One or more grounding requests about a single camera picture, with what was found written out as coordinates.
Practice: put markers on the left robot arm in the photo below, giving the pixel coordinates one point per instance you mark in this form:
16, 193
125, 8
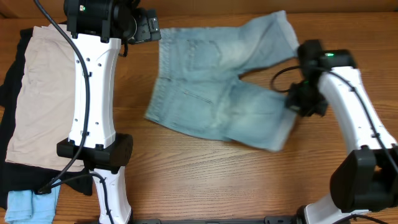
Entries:
102, 32

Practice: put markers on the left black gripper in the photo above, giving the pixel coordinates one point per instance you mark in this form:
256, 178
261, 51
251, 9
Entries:
148, 29

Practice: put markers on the light blue denim shorts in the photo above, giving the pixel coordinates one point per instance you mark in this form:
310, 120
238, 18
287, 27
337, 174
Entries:
199, 91

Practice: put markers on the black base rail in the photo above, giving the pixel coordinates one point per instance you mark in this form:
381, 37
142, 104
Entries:
267, 220

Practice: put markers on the light blue cloth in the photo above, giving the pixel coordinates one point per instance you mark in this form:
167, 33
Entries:
25, 207

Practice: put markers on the beige folded shorts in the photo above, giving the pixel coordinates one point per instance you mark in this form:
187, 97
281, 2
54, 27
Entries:
45, 103

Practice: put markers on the black garment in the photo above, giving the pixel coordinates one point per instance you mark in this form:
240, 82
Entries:
14, 176

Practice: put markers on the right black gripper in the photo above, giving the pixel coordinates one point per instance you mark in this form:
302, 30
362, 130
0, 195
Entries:
293, 103

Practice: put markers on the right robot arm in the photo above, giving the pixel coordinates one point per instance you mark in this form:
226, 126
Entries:
366, 181

